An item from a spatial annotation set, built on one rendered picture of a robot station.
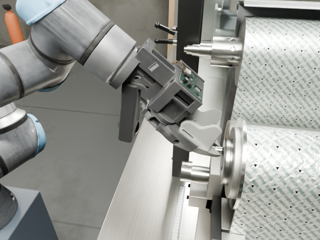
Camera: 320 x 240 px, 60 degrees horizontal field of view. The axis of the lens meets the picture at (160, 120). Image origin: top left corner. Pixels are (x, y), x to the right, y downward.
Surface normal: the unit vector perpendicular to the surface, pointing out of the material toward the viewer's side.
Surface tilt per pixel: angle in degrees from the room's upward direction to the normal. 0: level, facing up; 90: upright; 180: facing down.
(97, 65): 98
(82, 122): 0
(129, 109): 89
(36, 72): 82
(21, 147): 72
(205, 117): 87
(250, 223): 90
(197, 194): 0
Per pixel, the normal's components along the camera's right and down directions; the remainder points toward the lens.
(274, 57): -0.17, 0.29
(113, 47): 0.33, 0.00
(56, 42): -0.34, 0.80
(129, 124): -0.20, 0.57
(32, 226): 0.99, 0.10
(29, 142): 0.80, 0.05
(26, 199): 0.00, -0.81
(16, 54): 0.36, -0.58
